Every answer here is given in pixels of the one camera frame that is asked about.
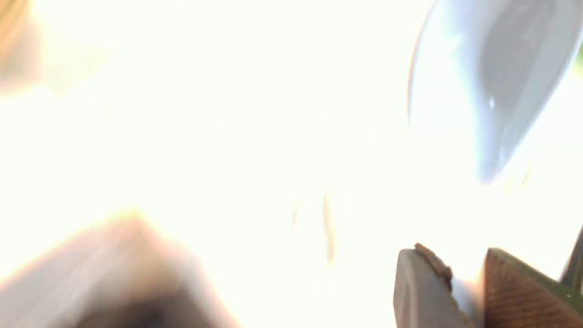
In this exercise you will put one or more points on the top yellow noodle bowl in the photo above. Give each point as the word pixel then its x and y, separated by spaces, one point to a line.
pixel 20 44

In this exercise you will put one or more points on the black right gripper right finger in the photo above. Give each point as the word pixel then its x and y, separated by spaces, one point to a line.
pixel 519 296

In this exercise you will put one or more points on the white soup spoon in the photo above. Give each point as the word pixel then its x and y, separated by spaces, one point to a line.
pixel 482 73

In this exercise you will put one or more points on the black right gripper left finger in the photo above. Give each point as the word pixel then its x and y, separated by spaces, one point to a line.
pixel 423 292

